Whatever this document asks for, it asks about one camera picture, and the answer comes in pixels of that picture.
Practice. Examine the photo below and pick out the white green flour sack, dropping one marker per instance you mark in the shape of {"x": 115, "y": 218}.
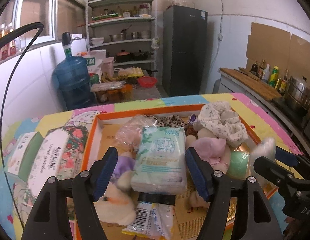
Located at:
{"x": 93, "y": 63}

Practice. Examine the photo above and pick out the red cooking pot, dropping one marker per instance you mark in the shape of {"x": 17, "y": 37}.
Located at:
{"x": 123, "y": 56}

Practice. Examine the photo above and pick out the small blue white packet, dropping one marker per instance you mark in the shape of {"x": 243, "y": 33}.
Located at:
{"x": 193, "y": 119}

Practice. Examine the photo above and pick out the wooden cutting board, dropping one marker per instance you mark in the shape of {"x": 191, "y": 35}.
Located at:
{"x": 250, "y": 82}

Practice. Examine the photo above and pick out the white packet with black band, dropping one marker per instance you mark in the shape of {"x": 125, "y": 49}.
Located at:
{"x": 150, "y": 220}

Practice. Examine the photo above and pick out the grey kitchen counter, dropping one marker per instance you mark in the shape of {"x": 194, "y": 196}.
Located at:
{"x": 277, "y": 110}

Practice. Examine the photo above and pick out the bagged egg tray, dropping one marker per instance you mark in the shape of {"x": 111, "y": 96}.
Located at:
{"x": 131, "y": 72}

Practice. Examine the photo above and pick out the sliding window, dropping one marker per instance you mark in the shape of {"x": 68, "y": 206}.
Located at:
{"x": 52, "y": 15}

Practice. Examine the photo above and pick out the shrink-wrapped drink bottle pack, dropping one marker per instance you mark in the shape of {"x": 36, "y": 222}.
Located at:
{"x": 9, "y": 48}

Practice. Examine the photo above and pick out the steel mixing bowl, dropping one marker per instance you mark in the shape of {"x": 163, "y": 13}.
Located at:
{"x": 117, "y": 38}

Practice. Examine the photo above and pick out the bananas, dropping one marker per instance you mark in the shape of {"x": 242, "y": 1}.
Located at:
{"x": 109, "y": 77}

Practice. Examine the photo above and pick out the floral tissue box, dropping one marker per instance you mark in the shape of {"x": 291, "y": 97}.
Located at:
{"x": 54, "y": 152}

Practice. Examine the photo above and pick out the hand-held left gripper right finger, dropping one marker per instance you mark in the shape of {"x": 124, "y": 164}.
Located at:
{"x": 198, "y": 175}

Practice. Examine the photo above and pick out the wall socket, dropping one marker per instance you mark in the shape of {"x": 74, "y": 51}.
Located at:
{"x": 221, "y": 37}

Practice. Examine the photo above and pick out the clear noodle container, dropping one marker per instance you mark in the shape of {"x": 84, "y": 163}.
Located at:
{"x": 106, "y": 86}

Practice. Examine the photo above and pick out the dark grey refrigerator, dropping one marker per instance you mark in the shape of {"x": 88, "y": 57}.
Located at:
{"x": 185, "y": 55}

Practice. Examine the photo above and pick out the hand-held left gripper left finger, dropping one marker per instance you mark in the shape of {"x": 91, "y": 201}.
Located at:
{"x": 104, "y": 175}

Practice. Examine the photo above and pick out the black wok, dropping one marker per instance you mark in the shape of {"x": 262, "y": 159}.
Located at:
{"x": 141, "y": 55}

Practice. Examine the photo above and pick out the cardboard sheet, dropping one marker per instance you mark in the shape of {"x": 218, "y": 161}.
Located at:
{"x": 270, "y": 45}

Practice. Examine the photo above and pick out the red plastic basket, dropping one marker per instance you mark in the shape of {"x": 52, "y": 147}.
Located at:
{"x": 147, "y": 82}

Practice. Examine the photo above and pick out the orange cardboard box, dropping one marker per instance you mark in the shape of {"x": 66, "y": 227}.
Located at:
{"x": 108, "y": 140}

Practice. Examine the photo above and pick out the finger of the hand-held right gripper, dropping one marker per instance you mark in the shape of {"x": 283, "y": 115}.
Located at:
{"x": 270, "y": 168}
{"x": 287, "y": 154}

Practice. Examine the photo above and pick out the low grey table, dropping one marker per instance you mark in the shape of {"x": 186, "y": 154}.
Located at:
{"x": 147, "y": 93}

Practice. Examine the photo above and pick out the colourful printed blanket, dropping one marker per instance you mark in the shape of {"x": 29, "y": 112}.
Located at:
{"x": 57, "y": 116}

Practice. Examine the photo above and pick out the cooking oil bottle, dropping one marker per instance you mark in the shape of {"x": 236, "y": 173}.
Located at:
{"x": 285, "y": 85}

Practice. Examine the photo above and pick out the black water pump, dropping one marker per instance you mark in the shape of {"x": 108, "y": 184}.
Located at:
{"x": 66, "y": 41}

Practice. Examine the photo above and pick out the grey metal shelf rack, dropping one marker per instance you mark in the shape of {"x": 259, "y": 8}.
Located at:
{"x": 119, "y": 21}

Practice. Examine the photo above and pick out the white green tissue pack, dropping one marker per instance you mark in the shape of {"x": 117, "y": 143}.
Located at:
{"x": 160, "y": 160}

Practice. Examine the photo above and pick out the stacked white bowls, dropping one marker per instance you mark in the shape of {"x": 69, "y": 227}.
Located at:
{"x": 97, "y": 41}

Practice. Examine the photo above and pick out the blue water jug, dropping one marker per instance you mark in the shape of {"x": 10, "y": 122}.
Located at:
{"x": 72, "y": 80}

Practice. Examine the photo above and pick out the green bottle yellow cap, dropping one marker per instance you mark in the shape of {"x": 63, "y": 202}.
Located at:
{"x": 273, "y": 77}

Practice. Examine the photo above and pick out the clear plastic bag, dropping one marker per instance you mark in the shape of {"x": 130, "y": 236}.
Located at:
{"x": 130, "y": 132}

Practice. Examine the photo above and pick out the steel steamer pot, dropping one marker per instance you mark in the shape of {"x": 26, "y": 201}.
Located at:
{"x": 298, "y": 92}

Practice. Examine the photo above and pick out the leopard print scarf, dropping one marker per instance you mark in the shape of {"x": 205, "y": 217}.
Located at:
{"x": 173, "y": 121}

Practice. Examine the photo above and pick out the white patterned cloth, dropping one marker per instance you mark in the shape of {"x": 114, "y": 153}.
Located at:
{"x": 220, "y": 120}

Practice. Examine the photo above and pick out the beige plush toy pink dress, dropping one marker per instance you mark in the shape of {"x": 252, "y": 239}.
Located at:
{"x": 117, "y": 210}

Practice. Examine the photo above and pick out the green white mask box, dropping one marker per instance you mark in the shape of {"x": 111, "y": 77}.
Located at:
{"x": 24, "y": 152}

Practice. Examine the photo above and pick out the white plastic bottle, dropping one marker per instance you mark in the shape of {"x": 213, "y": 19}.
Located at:
{"x": 266, "y": 73}

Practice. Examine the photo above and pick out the dark sauce bottle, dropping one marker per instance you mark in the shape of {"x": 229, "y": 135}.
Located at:
{"x": 254, "y": 69}
{"x": 262, "y": 67}

